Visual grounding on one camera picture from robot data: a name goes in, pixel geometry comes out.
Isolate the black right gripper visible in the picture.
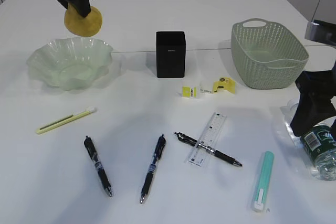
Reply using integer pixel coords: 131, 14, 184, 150
290, 69, 335, 136

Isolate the yellow pear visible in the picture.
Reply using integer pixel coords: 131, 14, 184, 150
64, 4, 103, 37

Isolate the clear plastic water bottle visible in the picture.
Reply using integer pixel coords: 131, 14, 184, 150
280, 99, 335, 181

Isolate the yellow white waste paper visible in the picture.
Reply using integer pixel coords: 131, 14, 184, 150
181, 77, 236, 99

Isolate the blue black right robot arm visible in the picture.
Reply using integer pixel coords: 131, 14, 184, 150
290, 67, 335, 137

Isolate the pale green wavy glass plate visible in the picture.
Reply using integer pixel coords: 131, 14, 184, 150
26, 37, 113, 90

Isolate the green woven plastic basket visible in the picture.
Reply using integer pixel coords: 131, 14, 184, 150
230, 18, 309, 89

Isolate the teal white utility knife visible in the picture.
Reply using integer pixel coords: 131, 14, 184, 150
252, 151, 274, 212

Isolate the black square pen holder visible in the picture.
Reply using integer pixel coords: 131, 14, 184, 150
156, 31, 186, 78

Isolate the yellow-green utility knife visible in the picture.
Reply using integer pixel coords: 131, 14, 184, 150
35, 107, 97, 135

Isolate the clear plastic ruler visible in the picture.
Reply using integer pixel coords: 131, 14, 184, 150
187, 112, 227, 167

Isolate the black gel pen on ruler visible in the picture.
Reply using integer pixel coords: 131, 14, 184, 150
174, 132, 243, 167

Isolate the black gel pen left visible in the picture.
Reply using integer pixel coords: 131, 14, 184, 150
83, 136, 113, 197

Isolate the blue black gel pen middle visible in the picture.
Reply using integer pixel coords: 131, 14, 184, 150
140, 134, 166, 204

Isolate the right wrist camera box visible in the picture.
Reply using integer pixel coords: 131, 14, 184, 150
304, 19, 336, 47

